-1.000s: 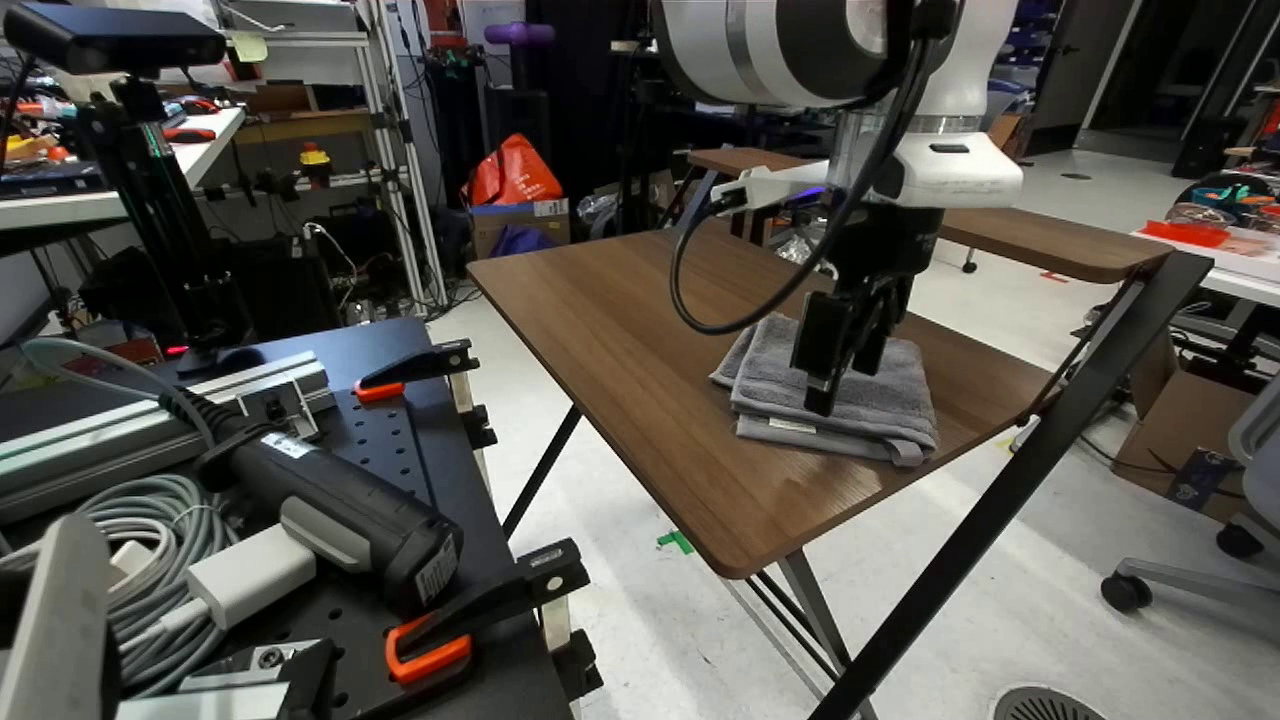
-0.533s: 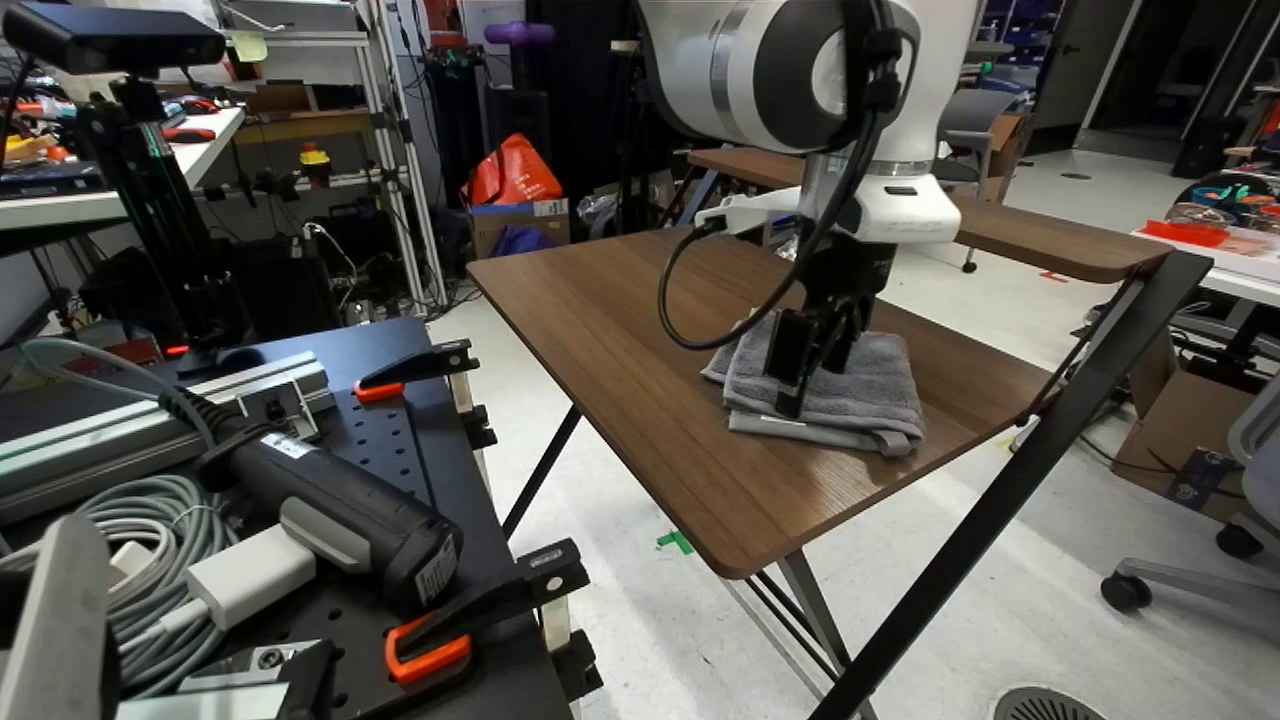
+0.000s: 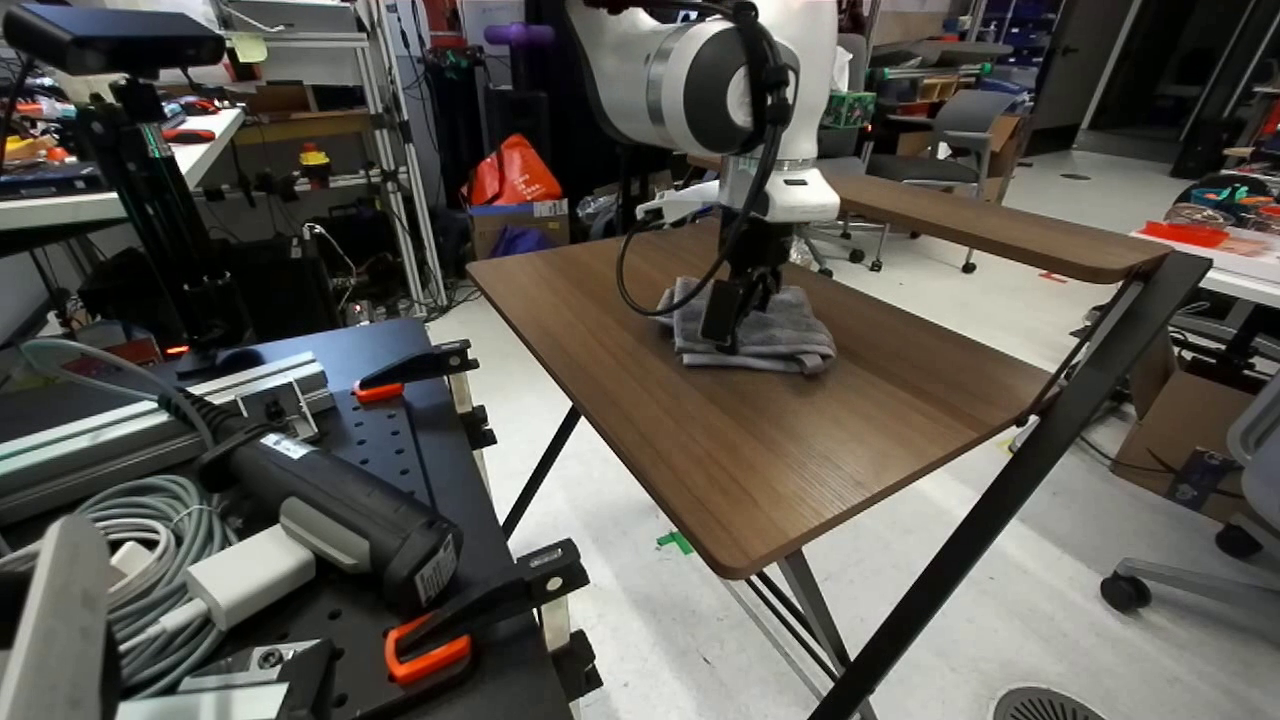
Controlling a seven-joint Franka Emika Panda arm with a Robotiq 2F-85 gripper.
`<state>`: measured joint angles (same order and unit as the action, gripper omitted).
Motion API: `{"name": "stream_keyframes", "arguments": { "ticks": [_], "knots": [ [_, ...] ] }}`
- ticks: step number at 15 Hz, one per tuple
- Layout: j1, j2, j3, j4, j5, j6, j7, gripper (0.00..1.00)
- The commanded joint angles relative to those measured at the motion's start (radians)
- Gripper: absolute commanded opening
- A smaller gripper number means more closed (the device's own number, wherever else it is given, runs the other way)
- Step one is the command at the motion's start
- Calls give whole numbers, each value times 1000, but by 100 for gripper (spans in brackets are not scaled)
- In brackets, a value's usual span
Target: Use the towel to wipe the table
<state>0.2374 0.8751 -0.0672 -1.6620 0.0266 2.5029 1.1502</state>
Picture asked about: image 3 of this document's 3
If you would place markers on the black camera tripod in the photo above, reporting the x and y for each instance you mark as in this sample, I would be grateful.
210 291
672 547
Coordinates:
163 213

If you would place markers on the white table with colourful items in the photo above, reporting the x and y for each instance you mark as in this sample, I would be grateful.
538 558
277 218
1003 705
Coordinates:
1241 272

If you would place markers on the purple foam roller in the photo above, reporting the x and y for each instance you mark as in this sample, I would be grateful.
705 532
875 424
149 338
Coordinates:
520 33

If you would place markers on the silver base bracket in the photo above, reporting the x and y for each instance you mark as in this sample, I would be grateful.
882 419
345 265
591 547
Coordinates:
224 684

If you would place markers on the light grey swivel chair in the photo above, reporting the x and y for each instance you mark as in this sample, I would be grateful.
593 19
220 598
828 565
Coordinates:
1261 453

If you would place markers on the black stereo camera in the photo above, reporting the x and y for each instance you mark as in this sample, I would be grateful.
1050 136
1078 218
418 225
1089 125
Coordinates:
107 36

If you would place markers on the black cylindrical handheld device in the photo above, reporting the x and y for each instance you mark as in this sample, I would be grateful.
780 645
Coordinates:
360 521

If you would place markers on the grey aluminium extrusion post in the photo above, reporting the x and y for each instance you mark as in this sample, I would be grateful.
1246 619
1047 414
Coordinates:
52 624

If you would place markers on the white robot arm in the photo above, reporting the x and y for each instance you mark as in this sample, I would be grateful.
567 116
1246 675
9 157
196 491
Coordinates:
666 83

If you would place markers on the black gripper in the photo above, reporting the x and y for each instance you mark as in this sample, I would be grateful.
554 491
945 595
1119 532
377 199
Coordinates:
755 245

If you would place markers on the grey towel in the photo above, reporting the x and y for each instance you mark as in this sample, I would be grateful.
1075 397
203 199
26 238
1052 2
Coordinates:
793 340

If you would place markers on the grey office chair on casters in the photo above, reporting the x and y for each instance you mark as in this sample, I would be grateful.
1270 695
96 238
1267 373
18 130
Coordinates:
967 125

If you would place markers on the metal storage rack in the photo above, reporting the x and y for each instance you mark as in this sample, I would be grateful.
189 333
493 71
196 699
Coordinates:
305 130

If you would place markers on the small silver corner bracket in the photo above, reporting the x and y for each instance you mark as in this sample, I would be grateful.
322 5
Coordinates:
288 419

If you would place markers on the long aluminium extrusion rail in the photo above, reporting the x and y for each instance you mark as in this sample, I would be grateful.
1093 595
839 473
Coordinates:
107 434

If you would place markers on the white power adapter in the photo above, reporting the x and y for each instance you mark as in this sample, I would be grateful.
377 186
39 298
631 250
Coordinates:
253 575

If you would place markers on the white work table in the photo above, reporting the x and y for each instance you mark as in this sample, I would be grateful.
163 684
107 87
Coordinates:
80 205

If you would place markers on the cardboard box with purple print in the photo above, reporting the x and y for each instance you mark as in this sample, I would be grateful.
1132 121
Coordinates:
520 225

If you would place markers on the orange bag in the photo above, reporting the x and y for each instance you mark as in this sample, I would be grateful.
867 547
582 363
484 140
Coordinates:
513 173

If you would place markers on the brown cardboard box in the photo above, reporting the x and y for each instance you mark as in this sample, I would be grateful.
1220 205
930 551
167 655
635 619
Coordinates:
1173 424

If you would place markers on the round floor drain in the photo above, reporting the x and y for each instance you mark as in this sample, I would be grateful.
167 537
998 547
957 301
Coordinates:
1047 705

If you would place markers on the black perforated board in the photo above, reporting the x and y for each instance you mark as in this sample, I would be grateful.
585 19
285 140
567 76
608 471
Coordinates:
402 446

